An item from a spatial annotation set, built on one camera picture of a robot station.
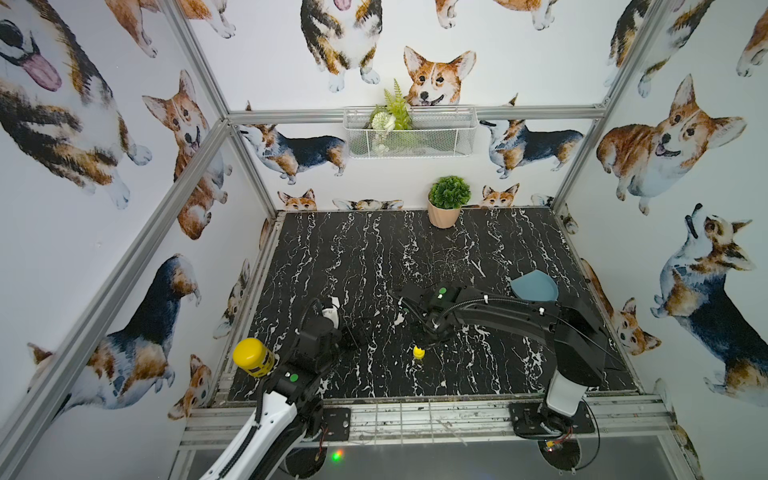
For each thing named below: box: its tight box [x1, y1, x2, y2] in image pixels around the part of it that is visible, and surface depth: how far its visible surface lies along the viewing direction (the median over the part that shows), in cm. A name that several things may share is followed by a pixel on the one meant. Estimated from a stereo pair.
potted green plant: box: [427, 175, 472, 229], surface depth 109 cm
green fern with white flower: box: [369, 78, 414, 155], surface depth 86 cm
